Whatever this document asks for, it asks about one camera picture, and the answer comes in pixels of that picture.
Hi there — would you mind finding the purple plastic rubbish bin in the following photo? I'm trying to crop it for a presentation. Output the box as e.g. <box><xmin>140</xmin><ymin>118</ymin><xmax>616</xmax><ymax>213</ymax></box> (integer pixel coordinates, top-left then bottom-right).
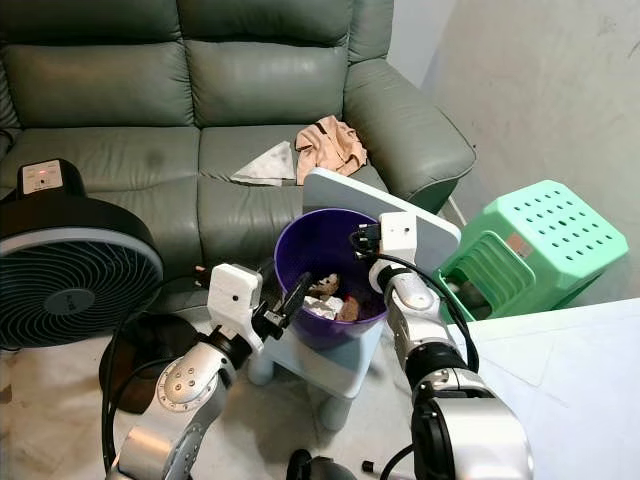
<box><xmin>273</xmin><ymin>207</ymin><xmax>392</xmax><ymax>352</ymax></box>

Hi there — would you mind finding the brown crumpled trash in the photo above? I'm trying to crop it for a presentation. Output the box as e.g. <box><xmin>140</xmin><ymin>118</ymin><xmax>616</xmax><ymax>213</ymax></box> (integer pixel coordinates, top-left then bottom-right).
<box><xmin>335</xmin><ymin>299</ymin><xmax>362</xmax><ymax>324</ymax></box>

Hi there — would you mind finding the light blue plastic stool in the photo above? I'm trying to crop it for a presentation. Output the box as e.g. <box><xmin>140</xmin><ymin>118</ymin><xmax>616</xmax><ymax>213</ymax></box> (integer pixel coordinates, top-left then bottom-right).
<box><xmin>245</xmin><ymin>325</ymin><xmax>373</xmax><ymax>433</ymax></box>

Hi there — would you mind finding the beige crumpled cloth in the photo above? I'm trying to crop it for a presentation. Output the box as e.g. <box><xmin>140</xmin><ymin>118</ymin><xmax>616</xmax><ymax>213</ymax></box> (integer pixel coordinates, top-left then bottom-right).
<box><xmin>295</xmin><ymin>116</ymin><xmax>369</xmax><ymax>187</ymax></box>

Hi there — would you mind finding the white folded tissue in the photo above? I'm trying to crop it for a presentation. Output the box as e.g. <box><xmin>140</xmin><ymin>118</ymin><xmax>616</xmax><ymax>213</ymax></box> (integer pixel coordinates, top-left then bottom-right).
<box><xmin>230</xmin><ymin>141</ymin><xmax>299</xmax><ymax>188</ymax></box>

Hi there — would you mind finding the green plastic stool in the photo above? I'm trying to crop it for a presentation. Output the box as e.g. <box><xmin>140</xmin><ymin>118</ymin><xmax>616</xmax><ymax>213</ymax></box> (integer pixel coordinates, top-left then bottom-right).
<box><xmin>435</xmin><ymin>180</ymin><xmax>602</xmax><ymax>323</ymax></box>

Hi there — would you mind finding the black floor fan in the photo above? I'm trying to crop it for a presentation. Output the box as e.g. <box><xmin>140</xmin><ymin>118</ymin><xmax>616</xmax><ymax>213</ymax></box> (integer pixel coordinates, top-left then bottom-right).
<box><xmin>0</xmin><ymin>158</ymin><xmax>167</xmax><ymax>416</ymax></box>

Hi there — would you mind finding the grey-green leather sofa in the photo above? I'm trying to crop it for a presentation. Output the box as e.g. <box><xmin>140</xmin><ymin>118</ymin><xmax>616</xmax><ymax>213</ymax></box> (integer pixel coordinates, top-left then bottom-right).
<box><xmin>0</xmin><ymin>0</ymin><xmax>477</xmax><ymax>283</ymax></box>

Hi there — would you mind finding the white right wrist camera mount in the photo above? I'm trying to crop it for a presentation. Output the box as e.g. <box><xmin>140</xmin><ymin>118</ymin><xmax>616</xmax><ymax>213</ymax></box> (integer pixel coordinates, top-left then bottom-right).
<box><xmin>377</xmin><ymin>212</ymin><xmax>420</xmax><ymax>267</ymax></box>

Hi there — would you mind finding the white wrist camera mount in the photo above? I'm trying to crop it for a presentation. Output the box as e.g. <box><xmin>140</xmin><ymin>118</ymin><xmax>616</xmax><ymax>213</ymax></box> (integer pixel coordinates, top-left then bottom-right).
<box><xmin>206</xmin><ymin>264</ymin><xmax>265</xmax><ymax>348</ymax></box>
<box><xmin>377</xmin><ymin>212</ymin><xmax>420</xmax><ymax>267</ymax></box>

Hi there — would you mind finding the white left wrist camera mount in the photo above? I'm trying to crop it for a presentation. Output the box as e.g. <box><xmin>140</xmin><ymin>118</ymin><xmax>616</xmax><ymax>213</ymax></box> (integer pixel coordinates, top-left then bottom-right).
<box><xmin>206</xmin><ymin>264</ymin><xmax>265</xmax><ymax>348</ymax></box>

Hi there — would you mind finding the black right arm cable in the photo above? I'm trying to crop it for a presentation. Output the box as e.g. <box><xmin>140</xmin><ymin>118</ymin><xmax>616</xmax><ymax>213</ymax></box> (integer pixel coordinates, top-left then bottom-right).
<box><xmin>364</xmin><ymin>252</ymin><xmax>480</xmax><ymax>347</ymax></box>

